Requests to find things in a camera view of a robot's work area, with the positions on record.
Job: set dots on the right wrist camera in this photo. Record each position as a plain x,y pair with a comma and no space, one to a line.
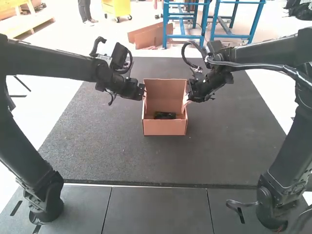
214,47

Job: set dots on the black mat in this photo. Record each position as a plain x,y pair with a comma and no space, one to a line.
97,146

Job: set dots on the cardboard box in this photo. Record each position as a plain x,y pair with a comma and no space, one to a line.
164,126

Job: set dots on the dark base panel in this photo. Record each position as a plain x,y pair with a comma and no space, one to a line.
156,212
226,224
80,209

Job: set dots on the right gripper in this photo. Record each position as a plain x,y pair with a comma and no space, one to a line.
201,89

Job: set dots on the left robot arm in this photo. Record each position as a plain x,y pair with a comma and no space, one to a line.
48,63

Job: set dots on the yellow wheeled cart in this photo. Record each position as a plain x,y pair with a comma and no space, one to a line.
117,7

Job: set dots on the person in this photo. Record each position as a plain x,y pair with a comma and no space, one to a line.
84,11

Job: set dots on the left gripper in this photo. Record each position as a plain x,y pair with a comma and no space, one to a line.
131,89

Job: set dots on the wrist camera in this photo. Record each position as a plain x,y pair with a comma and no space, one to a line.
214,47
119,54

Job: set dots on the wooden pallet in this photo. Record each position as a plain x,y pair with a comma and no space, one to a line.
22,26

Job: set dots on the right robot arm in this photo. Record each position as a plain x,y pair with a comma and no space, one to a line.
268,53

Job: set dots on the brown cardboard sheet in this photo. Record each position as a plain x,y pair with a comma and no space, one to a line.
151,36

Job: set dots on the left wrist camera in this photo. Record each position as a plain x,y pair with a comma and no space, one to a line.
119,54

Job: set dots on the blue metal workbench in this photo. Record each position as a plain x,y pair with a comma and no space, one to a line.
204,14
254,19

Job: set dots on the black square fan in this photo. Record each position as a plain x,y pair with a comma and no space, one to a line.
165,115

